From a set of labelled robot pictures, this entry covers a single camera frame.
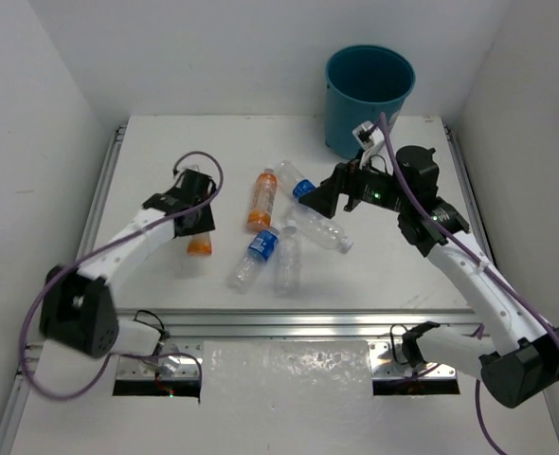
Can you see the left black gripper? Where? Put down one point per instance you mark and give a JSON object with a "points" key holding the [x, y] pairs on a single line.
{"points": [[204, 223]]}

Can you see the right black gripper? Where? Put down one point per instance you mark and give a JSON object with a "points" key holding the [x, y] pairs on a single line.
{"points": [[345, 178]]}

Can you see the orange bottle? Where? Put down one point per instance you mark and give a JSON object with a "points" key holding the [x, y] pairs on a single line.
{"points": [[200, 245], [260, 211]]}

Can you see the blue label bottle front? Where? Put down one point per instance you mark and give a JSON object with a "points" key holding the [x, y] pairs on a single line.
{"points": [[258, 253]]}

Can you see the blue label bottle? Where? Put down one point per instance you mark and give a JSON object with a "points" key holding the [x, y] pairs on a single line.
{"points": [[258, 253], [292, 181]]}

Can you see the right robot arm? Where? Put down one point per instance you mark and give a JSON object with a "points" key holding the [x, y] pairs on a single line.
{"points": [[519, 357]]}

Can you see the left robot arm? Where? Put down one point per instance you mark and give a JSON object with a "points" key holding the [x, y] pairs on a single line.
{"points": [[79, 311]]}

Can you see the teal plastic bin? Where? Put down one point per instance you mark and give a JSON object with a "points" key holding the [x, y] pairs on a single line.
{"points": [[362, 83]]}

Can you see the blue label bottle back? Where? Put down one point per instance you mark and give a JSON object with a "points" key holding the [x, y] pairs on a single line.
{"points": [[292, 181]]}

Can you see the clear bottle diagonal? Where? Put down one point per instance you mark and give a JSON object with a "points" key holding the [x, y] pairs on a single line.
{"points": [[321, 230]]}

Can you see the clear bottle upright front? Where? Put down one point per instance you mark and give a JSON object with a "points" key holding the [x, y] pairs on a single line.
{"points": [[288, 260]]}

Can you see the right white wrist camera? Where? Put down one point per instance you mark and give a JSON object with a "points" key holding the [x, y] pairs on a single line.
{"points": [[370, 139]]}

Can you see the aluminium frame rail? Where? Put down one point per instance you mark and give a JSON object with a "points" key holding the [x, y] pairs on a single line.
{"points": [[281, 376]]}

